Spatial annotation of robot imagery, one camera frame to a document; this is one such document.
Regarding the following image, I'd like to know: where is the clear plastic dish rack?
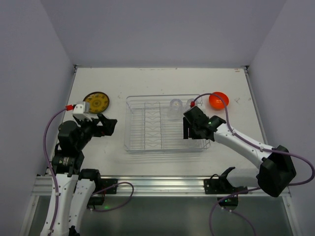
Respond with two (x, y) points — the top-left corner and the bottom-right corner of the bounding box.
(125, 94), (210, 153)

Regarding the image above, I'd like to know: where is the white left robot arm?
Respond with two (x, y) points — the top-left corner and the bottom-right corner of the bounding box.
(40, 114), (117, 236)

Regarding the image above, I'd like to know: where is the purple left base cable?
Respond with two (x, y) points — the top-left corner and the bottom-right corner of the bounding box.
(87, 181), (134, 213)

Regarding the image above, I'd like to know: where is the orange plastic bowl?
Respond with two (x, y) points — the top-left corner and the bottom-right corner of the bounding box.
(209, 91), (229, 110)

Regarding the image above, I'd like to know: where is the clear glass cup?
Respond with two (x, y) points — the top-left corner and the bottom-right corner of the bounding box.
(186, 98), (195, 109)
(168, 99), (183, 119)
(186, 139), (204, 149)

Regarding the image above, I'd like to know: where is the aluminium mounting rail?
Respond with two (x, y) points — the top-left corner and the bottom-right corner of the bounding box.
(31, 176), (270, 197)

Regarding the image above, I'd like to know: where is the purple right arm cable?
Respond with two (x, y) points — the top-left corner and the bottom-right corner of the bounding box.
(189, 92), (315, 185)

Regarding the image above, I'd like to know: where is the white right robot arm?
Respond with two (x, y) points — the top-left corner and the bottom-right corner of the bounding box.
(183, 106), (296, 197)

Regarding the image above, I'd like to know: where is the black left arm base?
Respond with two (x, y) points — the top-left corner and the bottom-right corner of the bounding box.
(100, 178), (118, 195)

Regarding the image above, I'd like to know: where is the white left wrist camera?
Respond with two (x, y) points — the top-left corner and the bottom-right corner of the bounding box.
(72, 101), (92, 120)

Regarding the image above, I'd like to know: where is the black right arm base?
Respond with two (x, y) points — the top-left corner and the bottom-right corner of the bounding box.
(203, 167), (248, 194)

